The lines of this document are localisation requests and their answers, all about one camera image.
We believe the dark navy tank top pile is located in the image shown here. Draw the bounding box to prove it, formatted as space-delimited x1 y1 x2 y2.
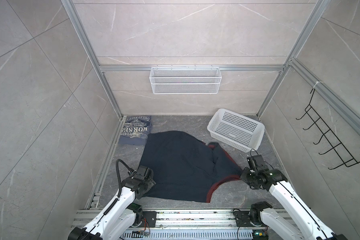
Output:
140 131 242 203

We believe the blue-grey tank top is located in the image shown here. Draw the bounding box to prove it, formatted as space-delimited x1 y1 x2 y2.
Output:
119 116 152 146

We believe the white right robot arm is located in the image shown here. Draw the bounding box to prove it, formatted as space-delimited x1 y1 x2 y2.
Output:
241 168 346 240

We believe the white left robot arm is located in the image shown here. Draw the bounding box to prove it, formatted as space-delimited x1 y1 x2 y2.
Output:
68 174 156 240

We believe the white plastic laundry basket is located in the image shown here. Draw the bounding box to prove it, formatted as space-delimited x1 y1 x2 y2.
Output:
207 109 265 153

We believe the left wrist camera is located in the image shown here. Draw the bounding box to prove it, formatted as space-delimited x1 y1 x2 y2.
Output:
135 166 154 182

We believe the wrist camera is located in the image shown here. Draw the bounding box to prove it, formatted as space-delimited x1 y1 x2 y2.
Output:
247 155 269 172
135 166 154 182

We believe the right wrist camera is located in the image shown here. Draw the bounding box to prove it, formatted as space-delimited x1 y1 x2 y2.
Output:
247 155 269 172

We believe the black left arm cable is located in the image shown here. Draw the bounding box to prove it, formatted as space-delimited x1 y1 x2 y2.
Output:
115 158 136 199

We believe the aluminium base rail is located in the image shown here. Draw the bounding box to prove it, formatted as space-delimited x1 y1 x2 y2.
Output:
70 208 322 232

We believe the grey slotted cable duct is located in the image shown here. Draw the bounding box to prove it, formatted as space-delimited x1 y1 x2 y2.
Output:
121 229 254 240

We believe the black wire hook rack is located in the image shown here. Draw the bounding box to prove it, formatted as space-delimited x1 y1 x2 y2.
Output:
296 89 360 170

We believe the white wire mesh wall basket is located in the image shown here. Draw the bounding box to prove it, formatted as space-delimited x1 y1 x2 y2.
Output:
150 67 222 95

